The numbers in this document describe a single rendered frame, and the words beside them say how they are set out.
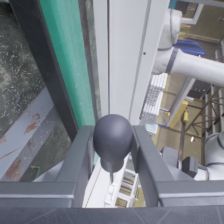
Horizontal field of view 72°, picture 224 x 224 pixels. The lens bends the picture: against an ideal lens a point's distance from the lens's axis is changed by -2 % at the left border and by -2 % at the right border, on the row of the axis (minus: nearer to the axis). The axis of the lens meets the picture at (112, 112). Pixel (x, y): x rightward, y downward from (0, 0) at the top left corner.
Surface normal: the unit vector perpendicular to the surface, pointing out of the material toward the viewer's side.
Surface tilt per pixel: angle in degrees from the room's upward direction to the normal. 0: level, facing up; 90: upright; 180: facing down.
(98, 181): 90
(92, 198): 90
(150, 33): 90
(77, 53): 0
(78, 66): 0
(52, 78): 90
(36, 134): 0
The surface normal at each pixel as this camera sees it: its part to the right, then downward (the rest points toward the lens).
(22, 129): 0.01, -0.59
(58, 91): -0.33, 0.76
